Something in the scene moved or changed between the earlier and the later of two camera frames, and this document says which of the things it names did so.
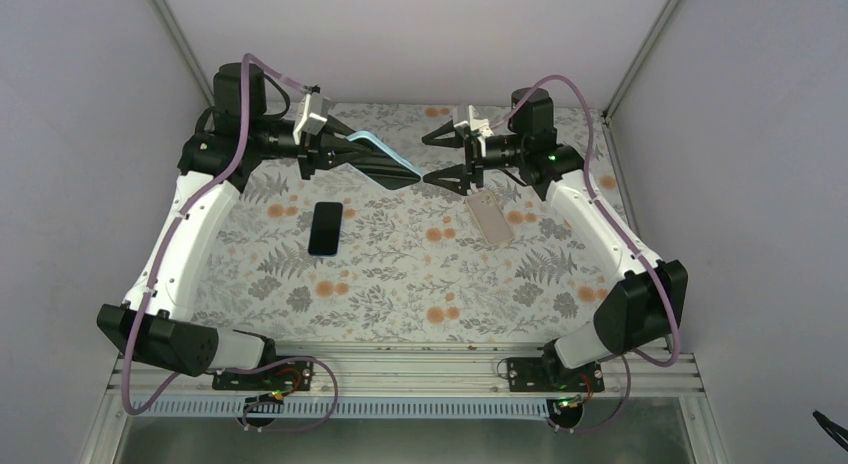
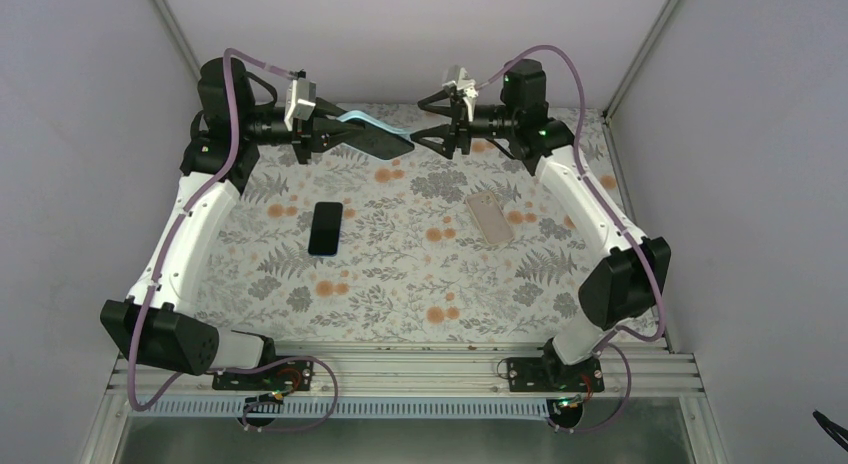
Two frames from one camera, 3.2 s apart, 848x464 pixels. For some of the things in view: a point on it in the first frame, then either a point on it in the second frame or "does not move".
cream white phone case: (491, 218) does not move
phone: (371, 158) → (381, 142)
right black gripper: (473, 161) → (458, 112)
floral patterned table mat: (386, 260) does not move
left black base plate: (288, 376) does not move
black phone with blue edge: (326, 228) does not move
